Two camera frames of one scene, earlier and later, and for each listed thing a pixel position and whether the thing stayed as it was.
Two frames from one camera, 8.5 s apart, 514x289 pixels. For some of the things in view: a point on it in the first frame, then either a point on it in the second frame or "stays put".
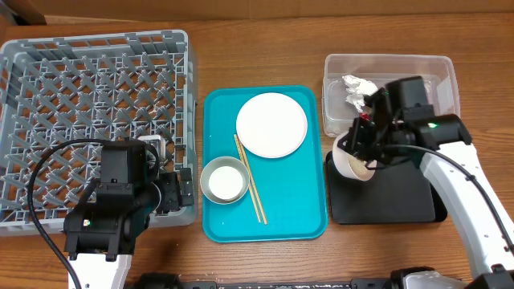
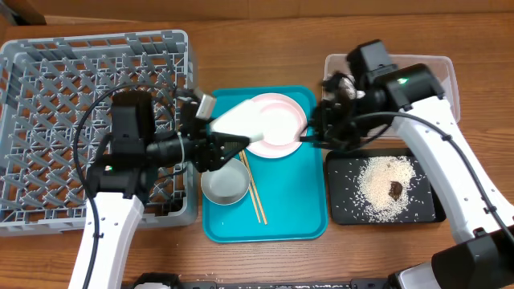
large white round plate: (271, 125) stays put
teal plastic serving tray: (291, 189) stays put
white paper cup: (225, 182) to (247, 119)
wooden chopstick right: (250, 177) stays put
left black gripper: (179, 189) to (201, 151)
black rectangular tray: (401, 193) stays put
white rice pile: (359, 168) to (373, 183)
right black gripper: (351, 141) to (328, 135)
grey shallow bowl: (222, 161) stays put
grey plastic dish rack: (104, 87) stays put
